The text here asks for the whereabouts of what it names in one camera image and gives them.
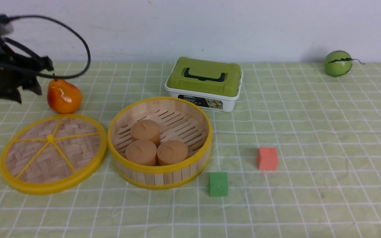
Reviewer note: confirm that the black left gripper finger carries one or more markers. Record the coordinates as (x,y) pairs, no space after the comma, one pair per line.
(33,61)

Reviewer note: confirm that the yellow bamboo steamer basket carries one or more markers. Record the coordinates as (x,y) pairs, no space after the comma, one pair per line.
(179,120)

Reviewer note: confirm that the brown round cake back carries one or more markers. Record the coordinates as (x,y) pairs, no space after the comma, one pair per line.
(146,130)

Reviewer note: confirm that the brown round cake right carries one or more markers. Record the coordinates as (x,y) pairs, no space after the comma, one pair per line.
(171,152)

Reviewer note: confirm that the green checkered tablecloth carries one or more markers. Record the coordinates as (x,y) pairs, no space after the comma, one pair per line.
(327,133)

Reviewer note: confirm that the small green toy watermelon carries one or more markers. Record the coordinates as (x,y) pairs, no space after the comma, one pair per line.
(338,63)

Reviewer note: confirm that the green foam cube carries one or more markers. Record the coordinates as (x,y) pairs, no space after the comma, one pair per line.
(218,184)

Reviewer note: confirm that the yellow woven steamer lid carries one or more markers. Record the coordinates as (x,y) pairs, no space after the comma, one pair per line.
(54,154)

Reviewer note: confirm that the brown round cake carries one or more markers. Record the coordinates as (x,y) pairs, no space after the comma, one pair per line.
(171,152)
(146,130)
(143,152)

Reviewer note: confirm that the green white lunch box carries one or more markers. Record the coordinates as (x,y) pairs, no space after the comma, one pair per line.
(210,84)

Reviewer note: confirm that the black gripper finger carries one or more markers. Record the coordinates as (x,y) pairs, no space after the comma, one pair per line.
(28,86)

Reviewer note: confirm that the orange toy pear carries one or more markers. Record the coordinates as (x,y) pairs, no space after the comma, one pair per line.
(63,97)

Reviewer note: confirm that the orange foam cube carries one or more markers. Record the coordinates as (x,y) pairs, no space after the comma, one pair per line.
(267,159)

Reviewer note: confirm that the brown round cake left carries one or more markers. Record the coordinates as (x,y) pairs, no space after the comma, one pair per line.
(143,152)

